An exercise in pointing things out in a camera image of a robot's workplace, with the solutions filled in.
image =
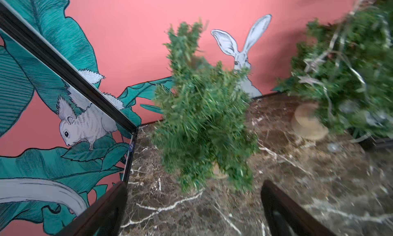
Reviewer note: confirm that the mini christmas tree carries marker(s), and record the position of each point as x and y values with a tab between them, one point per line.
346	67
204	117

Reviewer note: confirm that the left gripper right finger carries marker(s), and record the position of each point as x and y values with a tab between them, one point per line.
287	218

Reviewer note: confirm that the black left frame post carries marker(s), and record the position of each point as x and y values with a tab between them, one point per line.
17	28

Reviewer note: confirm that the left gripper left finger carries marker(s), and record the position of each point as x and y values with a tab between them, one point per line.
103	218

